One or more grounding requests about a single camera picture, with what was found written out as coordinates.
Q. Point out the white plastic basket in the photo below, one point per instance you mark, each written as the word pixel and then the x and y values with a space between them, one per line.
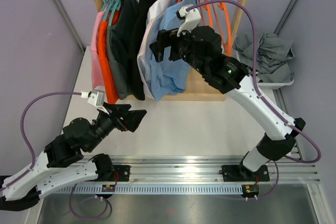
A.
pixel 278 83

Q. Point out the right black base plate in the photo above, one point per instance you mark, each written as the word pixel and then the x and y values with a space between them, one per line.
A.
pixel 239 173

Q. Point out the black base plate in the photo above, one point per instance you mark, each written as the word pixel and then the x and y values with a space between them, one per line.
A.
pixel 123 172
pixel 239 173

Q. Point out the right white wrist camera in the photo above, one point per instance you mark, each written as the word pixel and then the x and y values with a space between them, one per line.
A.
pixel 190 18

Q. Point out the dark grey t-shirt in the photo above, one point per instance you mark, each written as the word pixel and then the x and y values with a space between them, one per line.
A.
pixel 118 42

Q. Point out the aluminium rail frame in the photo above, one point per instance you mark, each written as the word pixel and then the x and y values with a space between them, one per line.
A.
pixel 183 141

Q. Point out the light blue shirt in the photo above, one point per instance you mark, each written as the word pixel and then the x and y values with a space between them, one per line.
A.
pixel 167 77

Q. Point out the pink shirt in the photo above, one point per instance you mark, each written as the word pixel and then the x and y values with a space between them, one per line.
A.
pixel 96 73

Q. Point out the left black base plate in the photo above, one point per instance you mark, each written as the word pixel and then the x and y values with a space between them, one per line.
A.
pixel 123 172

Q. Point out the white slotted cable duct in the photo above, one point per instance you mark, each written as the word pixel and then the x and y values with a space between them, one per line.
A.
pixel 147 189

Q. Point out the orange hanger of plaid shirt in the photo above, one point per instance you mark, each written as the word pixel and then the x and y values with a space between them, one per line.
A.
pixel 228 43

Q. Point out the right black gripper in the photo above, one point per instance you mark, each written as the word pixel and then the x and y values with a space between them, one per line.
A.
pixel 168 39

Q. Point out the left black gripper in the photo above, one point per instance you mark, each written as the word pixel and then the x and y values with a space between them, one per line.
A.
pixel 131 120

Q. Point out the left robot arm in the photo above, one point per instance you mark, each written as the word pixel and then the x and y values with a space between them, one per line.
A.
pixel 51 170

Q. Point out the grey shirt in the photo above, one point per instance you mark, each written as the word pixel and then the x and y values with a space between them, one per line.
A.
pixel 271 43

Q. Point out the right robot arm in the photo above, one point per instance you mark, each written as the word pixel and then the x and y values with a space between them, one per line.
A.
pixel 201 48

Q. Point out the orange shirt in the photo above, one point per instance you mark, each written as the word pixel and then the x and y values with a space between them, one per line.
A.
pixel 110 89

